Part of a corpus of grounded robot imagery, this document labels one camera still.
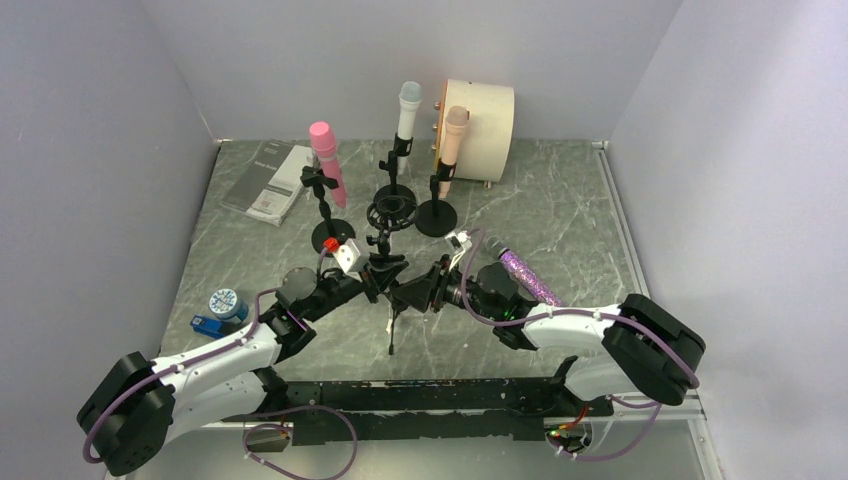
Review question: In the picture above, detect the black round-base mic stand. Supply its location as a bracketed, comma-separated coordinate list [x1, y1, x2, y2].
[415, 164, 458, 238]
[300, 166, 356, 252]
[373, 134, 417, 216]

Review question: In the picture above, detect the black tripod shock-mount stand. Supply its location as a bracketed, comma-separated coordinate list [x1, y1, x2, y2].
[366, 194, 417, 356]

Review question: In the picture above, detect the pink microphone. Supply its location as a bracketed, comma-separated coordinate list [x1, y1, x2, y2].
[309, 121, 347, 209]

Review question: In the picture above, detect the peach microphone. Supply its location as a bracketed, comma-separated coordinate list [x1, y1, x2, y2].
[437, 105, 470, 199]

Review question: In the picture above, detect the white microphone silver grille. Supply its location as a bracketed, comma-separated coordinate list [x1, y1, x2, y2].
[394, 81, 422, 174]

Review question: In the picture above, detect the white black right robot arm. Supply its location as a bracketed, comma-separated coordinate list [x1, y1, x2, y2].
[389, 259, 706, 406]

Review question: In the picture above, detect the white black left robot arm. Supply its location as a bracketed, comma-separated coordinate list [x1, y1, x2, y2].
[76, 253, 409, 476]

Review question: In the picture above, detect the round blue white sticker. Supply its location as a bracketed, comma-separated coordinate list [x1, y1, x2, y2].
[208, 288, 249, 323]

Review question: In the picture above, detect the purple glitter microphone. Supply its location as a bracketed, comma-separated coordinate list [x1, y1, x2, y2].
[484, 236, 565, 307]

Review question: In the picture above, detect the blue box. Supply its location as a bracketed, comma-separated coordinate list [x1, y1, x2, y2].
[190, 315, 233, 339]

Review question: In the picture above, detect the grey white booklet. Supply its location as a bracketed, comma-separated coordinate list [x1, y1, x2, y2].
[220, 140, 315, 227]

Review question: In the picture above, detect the cream cylindrical speaker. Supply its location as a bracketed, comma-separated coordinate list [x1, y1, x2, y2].
[433, 79, 515, 188]

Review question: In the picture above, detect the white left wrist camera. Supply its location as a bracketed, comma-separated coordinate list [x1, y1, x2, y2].
[323, 238, 370, 274]

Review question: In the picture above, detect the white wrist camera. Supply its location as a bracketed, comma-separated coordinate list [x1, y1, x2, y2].
[323, 238, 370, 274]
[444, 230, 473, 270]

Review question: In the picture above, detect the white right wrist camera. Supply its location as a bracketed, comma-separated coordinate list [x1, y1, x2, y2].
[444, 230, 473, 270]

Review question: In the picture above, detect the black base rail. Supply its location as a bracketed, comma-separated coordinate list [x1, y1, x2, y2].
[238, 377, 614, 446]

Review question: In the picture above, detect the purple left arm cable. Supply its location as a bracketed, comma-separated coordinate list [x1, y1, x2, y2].
[80, 251, 359, 480]

